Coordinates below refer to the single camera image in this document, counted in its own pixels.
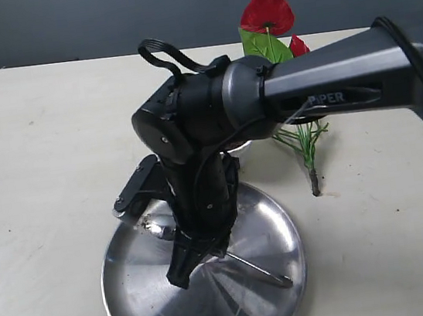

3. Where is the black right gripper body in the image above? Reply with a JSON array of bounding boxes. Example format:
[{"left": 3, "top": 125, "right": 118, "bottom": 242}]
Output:
[{"left": 160, "top": 152, "right": 239, "bottom": 257}]

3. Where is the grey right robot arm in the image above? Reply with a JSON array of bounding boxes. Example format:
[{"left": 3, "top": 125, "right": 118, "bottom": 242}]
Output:
[{"left": 131, "top": 13, "right": 423, "bottom": 288}]

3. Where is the stainless steel spoon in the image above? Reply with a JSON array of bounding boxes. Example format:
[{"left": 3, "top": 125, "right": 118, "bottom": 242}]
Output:
[{"left": 143, "top": 199, "right": 294, "bottom": 306}]

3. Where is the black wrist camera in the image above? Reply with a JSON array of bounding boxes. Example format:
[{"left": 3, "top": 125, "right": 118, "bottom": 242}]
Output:
[{"left": 113, "top": 154, "right": 170, "bottom": 219}]

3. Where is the round stainless steel plate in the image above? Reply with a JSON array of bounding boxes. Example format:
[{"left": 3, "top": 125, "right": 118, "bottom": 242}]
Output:
[{"left": 101, "top": 183, "right": 308, "bottom": 316}]

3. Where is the artificial red anthurium plant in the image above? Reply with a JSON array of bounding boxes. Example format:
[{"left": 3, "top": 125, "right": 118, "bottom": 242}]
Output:
[{"left": 238, "top": 0, "right": 328, "bottom": 197}]

